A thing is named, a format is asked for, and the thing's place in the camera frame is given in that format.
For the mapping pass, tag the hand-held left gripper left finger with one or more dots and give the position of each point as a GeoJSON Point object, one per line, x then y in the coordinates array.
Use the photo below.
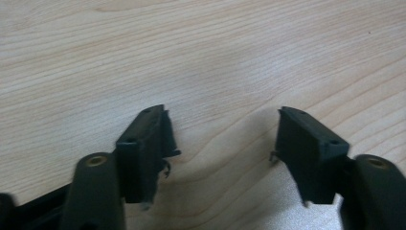
{"type": "Point", "coordinates": [140, 153]}

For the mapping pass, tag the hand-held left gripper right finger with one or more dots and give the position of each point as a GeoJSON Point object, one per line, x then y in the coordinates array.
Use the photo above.
{"type": "Point", "coordinates": [311, 159]}

